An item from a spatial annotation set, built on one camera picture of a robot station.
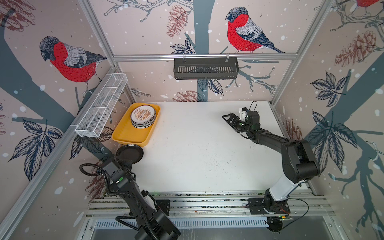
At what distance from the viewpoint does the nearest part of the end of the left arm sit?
55 cm

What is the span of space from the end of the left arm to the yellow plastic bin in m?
0.33

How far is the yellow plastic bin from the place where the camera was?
3.11ft
